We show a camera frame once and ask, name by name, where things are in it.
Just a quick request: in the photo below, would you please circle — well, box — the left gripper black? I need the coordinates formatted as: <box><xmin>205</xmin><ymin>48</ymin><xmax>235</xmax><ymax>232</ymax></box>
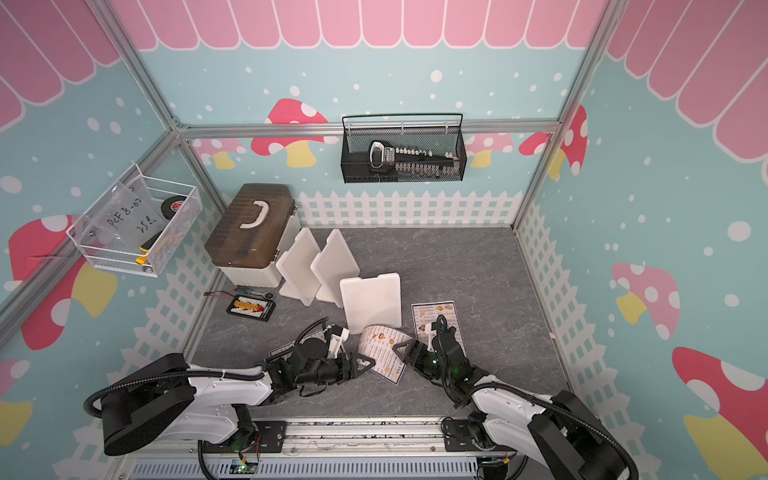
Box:
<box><xmin>297</xmin><ymin>351</ymin><xmax>375</xmax><ymax>386</ymax></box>

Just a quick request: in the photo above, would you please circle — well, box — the dim sum menu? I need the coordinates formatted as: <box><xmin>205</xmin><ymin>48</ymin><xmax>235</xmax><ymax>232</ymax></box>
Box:
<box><xmin>411</xmin><ymin>301</ymin><xmax>464</xmax><ymax>352</ymax></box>
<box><xmin>266</xmin><ymin>340</ymin><xmax>306</xmax><ymax>361</ymax></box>
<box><xmin>358</xmin><ymin>325</ymin><xmax>411</xmax><ymax>384</ymax></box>

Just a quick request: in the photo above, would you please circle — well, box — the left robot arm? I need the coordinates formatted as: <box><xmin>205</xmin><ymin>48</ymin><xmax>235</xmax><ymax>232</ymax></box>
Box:
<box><xmin>83</xmin><ymin>335</ymin><xmax>376</xmax><ymax>456</ymax></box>

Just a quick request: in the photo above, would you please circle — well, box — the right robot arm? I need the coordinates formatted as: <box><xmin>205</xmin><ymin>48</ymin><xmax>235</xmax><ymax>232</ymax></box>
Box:
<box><xmin>392</xmin><ymin>315</ymin><xmax>640</xmax><ymax>479</ymax></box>

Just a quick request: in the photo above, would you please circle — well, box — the black tray with parts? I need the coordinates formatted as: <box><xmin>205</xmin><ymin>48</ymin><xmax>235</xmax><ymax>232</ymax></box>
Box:
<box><xmin>226</xmin><ymin>295</ymin><xmax>276</xmax><ymax>322</ymax></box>

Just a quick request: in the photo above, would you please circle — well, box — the small circuit board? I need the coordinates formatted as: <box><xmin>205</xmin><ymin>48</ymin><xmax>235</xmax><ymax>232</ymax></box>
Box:
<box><xmin>229</xmin><ymin>460</ymin><xmax>259</xmax><ymax>476</ymax></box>

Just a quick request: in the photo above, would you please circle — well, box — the brown lid storage box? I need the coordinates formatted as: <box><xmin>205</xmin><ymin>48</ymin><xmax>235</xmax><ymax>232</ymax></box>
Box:
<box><xmin>205</xmin><ymin>183</ymin><xmax>301</xmax><ymax>288</ymax></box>

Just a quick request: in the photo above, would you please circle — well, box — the socket tool set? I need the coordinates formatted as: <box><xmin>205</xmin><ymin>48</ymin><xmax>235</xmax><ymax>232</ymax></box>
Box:
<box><xmin>368</xmin><ymin>141</ymin><xmax>460</xmax><ymax>179</ymax></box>

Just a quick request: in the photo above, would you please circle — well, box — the yellow black utility knife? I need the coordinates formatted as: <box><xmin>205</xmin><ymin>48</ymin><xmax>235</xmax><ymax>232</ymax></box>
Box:
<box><xmin>135</xmin><ymin>232</ymin><xmax>164</xmax><ymax>269</ymax></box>

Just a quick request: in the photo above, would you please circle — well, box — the black tape roll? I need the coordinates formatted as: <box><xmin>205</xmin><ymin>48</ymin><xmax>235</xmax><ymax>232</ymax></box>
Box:
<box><xmin>161</xmin><ymin>195</ymin><xmax>187</xmax><ymax>221</ymax></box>

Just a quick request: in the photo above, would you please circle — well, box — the clear plastic labelled bag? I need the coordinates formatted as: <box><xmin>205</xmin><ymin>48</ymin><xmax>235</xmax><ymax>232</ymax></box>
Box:
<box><xmin>74</xmin><ymin>177</ymin><xmax>168</xmax><ymax>255</ymax></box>

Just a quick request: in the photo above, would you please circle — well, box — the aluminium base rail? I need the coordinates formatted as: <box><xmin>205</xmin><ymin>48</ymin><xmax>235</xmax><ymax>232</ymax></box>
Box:
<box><xmin>107</xmin><ymin>417</ymin><xmax>552</xmax><ymax>479</ymax></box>

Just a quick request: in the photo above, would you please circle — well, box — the green handled tool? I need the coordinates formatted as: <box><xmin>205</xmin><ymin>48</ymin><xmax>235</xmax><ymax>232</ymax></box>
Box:
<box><xmin>235</xmin><ymin>286</ymin><xmax>275</xmax><ymax>301</ymax></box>

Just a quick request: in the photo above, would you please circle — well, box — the black mesh wall basket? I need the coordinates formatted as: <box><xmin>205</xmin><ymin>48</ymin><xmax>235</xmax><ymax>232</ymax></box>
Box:
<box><xmin>340</xmin><ymin>113</ymin><xmax>467</xmax><ymax>183</ymax></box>

